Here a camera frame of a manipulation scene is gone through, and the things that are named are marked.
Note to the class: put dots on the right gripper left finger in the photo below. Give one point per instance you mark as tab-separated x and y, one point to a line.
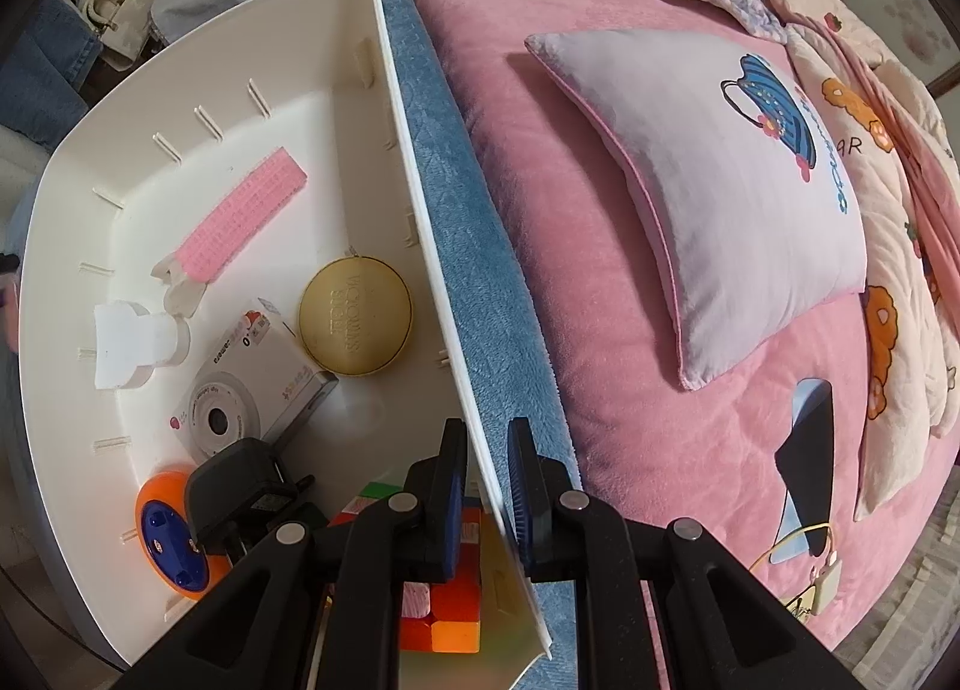
447	500

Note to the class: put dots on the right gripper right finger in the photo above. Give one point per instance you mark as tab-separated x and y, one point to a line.
531	505

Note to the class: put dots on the gold round tin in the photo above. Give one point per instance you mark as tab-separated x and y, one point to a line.
355	316

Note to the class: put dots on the white boxed toy camera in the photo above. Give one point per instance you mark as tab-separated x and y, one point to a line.
258	382

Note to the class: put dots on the black small box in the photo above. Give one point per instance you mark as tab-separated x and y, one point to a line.
239	495

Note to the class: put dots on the orange round toy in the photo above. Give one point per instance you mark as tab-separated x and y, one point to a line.
166	540

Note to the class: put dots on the white plastic tray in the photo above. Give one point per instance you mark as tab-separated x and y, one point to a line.
171	240

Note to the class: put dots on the white plastic hook piece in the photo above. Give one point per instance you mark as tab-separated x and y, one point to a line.
131	344

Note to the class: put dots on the person's left hand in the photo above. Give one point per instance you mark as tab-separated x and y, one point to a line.
10	299

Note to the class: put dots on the pink bed sheet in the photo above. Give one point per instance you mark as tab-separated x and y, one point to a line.
644	444

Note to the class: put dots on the black tablet on bed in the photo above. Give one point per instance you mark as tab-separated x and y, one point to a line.
805	463

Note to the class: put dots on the pink printed pillow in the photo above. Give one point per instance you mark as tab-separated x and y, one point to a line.
742	195

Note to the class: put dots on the peach bear quilt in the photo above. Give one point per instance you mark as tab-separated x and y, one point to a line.
890	135

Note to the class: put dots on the white handbag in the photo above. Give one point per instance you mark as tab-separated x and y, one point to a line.
123	27

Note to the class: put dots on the denim jacket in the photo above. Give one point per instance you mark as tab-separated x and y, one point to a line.
44	72

